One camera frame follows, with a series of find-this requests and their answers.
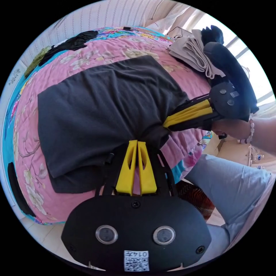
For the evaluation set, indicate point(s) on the gray short sleeve shirt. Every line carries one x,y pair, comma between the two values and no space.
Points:
97,107

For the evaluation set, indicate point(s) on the bed with pink floral quilt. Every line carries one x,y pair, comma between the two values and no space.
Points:
107,46

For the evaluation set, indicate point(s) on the person's right forearm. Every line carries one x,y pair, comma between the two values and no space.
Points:
264,134

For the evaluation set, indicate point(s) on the green garment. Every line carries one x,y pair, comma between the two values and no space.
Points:
36,61

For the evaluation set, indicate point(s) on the small black box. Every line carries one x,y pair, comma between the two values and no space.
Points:
127,28

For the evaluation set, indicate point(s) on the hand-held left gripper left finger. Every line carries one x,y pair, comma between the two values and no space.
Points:
125,172

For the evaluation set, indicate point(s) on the cardboard carton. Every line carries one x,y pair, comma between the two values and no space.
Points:
228,151

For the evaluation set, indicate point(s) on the pile of clothes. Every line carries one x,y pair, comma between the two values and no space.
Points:
194,50

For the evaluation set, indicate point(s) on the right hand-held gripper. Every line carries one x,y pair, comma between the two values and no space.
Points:
228,105

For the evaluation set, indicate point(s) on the person's body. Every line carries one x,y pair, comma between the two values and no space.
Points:
232,183

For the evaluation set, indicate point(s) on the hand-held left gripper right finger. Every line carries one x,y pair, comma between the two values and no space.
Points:
147,174

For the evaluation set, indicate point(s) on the black garment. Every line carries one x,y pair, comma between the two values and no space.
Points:
71,43

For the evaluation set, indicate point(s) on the window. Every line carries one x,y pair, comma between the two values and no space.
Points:
262,73

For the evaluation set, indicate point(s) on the cream curtain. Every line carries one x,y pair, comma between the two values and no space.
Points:
179,19

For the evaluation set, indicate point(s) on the person's right hand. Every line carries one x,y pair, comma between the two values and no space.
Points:
232,128

